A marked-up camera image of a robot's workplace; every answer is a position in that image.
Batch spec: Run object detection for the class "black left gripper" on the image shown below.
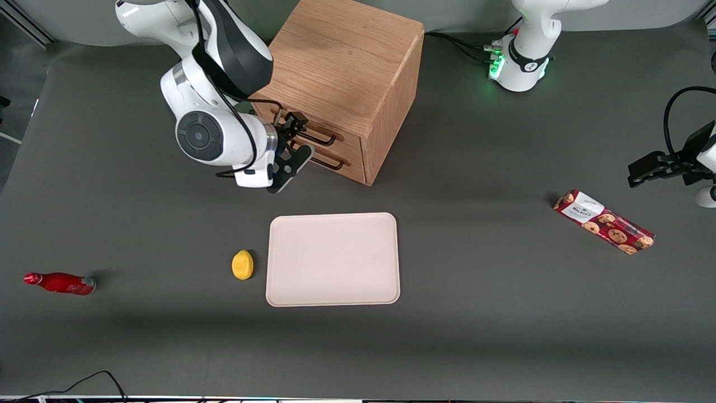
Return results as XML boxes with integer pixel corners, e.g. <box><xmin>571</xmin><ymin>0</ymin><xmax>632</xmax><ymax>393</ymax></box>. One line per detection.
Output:
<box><xmin>628</xmin><ymin>130</ymin><xmax>715</xmax><ymax>189</ymax></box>

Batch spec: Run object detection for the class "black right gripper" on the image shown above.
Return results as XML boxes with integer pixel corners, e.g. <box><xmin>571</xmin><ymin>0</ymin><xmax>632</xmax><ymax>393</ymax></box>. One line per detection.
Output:
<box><xmin>274</xmin><ymin>111</ymin><xmax>309</xmax><ymax>171</ymax></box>

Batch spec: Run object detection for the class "dark metal drawer handle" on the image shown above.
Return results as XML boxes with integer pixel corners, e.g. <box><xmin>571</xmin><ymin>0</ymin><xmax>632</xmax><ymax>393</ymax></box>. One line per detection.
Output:
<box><xmin>272</xmin><ymin>109</ymin><xmax>338</xmax><ymax>147</ymax></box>
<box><xmin>307</xmin><ymin>147</ymin><xmax>346</xmax><ymax>171</ymax></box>

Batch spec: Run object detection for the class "wooden drawer with handle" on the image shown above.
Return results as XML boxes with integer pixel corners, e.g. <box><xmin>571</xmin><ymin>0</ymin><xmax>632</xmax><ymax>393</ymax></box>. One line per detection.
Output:
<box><xmin>252</xmin><ymin>100</ymin><xmax>366</xmax><ymax>164</ymax></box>
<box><xmin>305</xmin><ymin>140</ymin><xmax>368</xmax><ymax>186</ymax></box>

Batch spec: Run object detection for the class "wooden drawer cabinet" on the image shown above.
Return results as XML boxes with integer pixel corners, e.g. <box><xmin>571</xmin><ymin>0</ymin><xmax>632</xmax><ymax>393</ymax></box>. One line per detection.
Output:
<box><xmin>249</xmin><ymin>0</ymin><xmax>425</xmax><ymax>186</ymax></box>

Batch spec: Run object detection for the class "red cookie package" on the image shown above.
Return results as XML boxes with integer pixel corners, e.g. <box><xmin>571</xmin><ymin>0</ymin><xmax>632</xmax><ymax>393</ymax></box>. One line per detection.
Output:
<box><xmin>553</xmin><ymin>189</ymin><xmax>656</xmax><ymax>256</ymax></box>

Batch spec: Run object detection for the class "beige plastic tray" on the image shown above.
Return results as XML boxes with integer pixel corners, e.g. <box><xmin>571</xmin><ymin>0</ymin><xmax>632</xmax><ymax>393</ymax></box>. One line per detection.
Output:
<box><xmin>266</xmin><ymin>212</ymin><xmax>401</xmax><ymax>307</ymax></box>

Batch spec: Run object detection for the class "yellow lemon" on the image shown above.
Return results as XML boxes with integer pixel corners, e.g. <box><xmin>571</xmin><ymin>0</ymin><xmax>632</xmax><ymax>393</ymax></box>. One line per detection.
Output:
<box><xmin>232</xmin><ymin>250</ymin><xmax>255</xmax><ymax>280</ymax></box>

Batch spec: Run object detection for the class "red bottle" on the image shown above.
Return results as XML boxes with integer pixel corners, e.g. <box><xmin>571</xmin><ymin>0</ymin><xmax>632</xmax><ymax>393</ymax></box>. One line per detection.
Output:
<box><xmin>23</xmin><ymin>272</ymin><xmax>97</xmax><ymax>296</ymax></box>

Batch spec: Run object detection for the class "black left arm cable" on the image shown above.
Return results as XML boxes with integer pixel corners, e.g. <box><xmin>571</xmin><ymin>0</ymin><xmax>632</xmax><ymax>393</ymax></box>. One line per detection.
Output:
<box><xmin>663</xmin><ymin>86</ymin><xmax>716</xmax><ymax>158</ymax></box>

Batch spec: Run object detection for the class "black left base cable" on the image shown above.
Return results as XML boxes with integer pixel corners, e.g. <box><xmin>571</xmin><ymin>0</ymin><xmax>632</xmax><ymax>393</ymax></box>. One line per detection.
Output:
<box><xmin>424</xmin><ymin>31</ymin><xmax>504</xmax><ymax>65</ymax></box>

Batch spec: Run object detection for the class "black cable at table edge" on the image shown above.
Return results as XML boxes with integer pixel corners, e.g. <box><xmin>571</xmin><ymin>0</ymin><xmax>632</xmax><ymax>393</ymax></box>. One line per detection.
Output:
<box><xmin>0</xmin><ymin>370</ymin><xmax>129</xmax><ymax>403</ymax></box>

